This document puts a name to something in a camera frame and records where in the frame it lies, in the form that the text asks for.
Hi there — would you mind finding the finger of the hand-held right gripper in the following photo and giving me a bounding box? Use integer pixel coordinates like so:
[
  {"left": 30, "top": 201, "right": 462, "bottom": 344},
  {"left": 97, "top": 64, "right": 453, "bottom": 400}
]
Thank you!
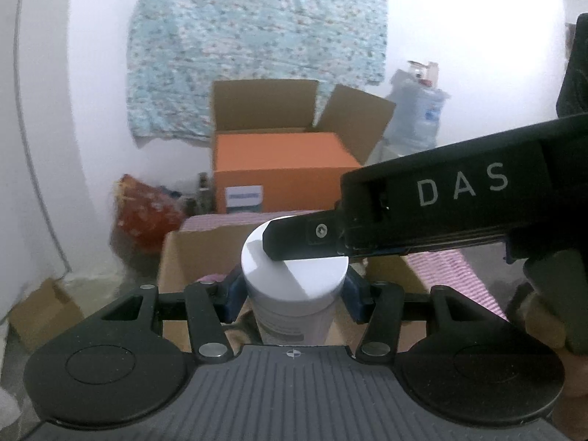
[{"left": 262, "top": 209, "right": 351, "bottom": 262}]

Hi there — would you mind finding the person's right hand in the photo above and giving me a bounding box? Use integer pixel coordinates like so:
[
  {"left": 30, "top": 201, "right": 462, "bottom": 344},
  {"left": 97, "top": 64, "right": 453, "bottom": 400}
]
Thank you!
[{"left": 526, "top": 291, "right": 570, "bottom": 351}]

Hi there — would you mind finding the person's right forearm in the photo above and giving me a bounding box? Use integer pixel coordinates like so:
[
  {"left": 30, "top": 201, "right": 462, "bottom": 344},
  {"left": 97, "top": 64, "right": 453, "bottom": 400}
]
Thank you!
[{"left": 553, "top": 353, "right": 588, "bottom": 435}]

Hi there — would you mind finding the blue floral wall cloth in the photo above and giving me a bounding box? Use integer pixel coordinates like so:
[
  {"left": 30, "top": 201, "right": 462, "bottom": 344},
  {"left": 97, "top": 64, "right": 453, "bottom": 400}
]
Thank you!
[{"left": 126, "top": 0, "right": 387, "bottom": 142}]

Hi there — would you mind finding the blue water jug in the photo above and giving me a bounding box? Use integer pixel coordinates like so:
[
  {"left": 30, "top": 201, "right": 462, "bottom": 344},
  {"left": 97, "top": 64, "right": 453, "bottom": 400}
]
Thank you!
[{"left": 385, "top": 69, "right": 451, "bottom": 151}]

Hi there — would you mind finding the red gift bag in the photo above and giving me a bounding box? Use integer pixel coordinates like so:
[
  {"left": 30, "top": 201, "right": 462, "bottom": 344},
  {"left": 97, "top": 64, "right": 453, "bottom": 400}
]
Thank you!
[{"left": 111, "top": 173, "right": 185, "bottom": 254}]

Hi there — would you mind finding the small cardboard box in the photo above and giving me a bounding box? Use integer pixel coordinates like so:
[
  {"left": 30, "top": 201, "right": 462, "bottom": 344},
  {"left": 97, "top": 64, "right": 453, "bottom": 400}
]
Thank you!
[{"left": 8, "top": 277, "right": 86, "bottom": 353}]

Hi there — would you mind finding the brown cardboard box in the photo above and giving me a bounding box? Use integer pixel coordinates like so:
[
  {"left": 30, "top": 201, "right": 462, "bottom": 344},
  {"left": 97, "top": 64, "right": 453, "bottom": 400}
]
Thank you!
[{"left": 156, "top": 225, "right": 431, "bottom": 355}]

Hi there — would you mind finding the purple checked tablecloth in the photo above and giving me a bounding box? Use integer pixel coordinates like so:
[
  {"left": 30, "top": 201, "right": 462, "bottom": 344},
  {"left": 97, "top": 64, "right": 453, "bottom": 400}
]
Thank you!
[{"left": 178, "top": 212, "right": 510, "bottom": 323}]

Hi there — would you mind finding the large cardboard box with flaps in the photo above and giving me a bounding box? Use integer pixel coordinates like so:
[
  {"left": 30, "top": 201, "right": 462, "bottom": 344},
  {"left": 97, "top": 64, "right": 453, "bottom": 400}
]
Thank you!
[{"left": 210, "top": 79, "right": 397, "bottom": 215}]

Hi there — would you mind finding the dark glass bottle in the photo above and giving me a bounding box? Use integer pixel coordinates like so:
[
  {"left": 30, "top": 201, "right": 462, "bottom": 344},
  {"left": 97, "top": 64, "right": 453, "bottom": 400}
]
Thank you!
[{"left": 195, "top": 172, "right": 215, "bottom": 215}]

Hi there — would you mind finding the white bottle with white cap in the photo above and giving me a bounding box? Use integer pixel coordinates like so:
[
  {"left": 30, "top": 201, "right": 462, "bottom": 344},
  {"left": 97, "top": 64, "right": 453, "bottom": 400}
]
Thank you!
[{"left": 241, "top": 214, "right": 351, "bottom": 346}]

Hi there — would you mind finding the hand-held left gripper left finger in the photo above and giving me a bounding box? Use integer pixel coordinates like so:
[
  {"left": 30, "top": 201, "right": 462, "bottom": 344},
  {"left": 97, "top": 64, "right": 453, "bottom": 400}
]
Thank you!
[{"left": 98, "top": 269, "right": 247, "bottom": 363}]

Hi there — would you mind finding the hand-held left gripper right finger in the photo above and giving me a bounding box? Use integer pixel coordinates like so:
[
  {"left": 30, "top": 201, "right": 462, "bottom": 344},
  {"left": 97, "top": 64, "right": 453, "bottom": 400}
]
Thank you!
[{"left": 344, "top": 266, "right": 479, "bottom": 365}]

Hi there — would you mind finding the wall cable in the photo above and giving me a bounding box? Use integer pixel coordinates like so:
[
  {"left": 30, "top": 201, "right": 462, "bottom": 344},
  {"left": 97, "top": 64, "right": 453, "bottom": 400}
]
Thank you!
[{"left": 13, "top": 0, "right": 71, "bottom": 279}]

